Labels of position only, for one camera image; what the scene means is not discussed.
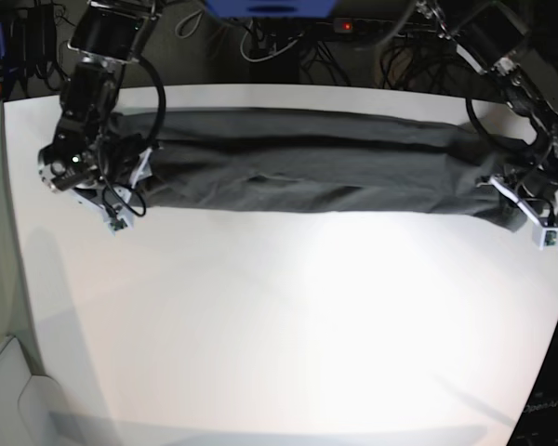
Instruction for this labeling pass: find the blue box overhead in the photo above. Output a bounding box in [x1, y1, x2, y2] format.
[206, 0, 336, 18]

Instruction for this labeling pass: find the white cable loop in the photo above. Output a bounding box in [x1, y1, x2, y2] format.
[239, 27, 303, 63]

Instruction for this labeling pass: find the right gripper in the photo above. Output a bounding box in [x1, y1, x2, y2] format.
[72, 174, 119, 204]

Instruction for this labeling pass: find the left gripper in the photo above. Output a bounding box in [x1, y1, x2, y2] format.
[515, 171, 558, 206]

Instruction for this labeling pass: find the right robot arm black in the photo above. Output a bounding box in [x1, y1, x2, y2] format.
[38, 1, 168, 192]

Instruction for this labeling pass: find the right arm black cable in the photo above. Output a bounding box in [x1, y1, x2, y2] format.
[129, 55, 168, 150]

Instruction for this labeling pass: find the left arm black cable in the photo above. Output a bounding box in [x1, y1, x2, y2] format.
[465, 95, 536, 157]

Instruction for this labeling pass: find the black power strip red switch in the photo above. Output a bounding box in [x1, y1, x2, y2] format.
[332, 18, 395, 37]

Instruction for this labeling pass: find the grey bin at left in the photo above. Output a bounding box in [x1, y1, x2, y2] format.
[0, 336, 76, 445]

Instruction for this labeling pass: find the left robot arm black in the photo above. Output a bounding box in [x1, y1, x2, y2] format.
[405, 1, 558, 187]

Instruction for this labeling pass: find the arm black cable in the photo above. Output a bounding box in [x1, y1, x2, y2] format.
[129, 55, 168, 150]
[465, 95, 536, 157]

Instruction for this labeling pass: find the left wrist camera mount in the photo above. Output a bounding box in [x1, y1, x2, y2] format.
[480, 175, 558, 250]

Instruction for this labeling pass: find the dark grey t-shirt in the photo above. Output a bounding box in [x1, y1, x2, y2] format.
[106, 106, 536, 233]

